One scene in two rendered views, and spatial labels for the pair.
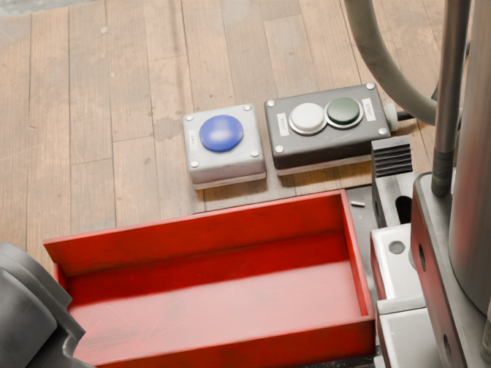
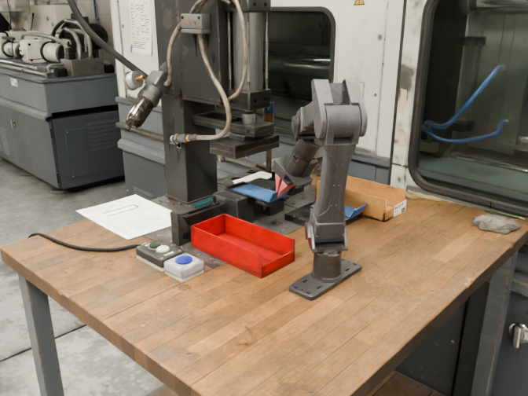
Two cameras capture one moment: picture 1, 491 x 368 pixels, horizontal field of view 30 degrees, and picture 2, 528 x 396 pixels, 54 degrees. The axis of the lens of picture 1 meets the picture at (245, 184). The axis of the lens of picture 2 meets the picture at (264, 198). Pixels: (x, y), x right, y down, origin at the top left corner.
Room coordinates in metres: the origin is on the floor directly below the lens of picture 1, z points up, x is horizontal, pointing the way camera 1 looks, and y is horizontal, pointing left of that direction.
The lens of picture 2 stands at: (1.22, 0.85, 1.48)
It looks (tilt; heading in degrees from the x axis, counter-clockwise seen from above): 20 degrees down; 220
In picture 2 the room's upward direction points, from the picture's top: straight up
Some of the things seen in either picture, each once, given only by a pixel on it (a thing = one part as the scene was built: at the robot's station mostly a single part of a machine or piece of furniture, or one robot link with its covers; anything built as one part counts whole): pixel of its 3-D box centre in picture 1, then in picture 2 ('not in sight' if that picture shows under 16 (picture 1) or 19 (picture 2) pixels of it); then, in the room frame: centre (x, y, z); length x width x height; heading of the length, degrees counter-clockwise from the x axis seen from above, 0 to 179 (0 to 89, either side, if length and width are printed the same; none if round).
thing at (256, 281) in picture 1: (205, 296); (241, 243); (0.36, 0.05, 0.93); 0.25 x 0.12 x 0.06; 87
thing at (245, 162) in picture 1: (226, 154); (184, 271); (0.52, 0.01, 0.90); 0.07 x 0.07 x 0.06; 87
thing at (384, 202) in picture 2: not in sight; (360, 196); (-0.12, 0.11, 0.93); 0.25 x 0.13 x 0.08; 87
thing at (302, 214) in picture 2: not in sight; (324, 215); (0.04, 0.08, 0.91); 0.17 x 0.16 x 0.02; 177
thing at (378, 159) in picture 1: (397, 202); (184, 225); (0.40, -0.12, 0.95); 0.06 x 0.03 x 0.09; 177
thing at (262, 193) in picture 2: not in sight; (261, 188); (0.17, -0.05, 1.00); 0.15 x 0.07 x 0.03; 88
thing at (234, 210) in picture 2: not in sight; (249, 203); (0.16, -0.11, 0.94); 0.20 x 0.10 x 0.07; 177
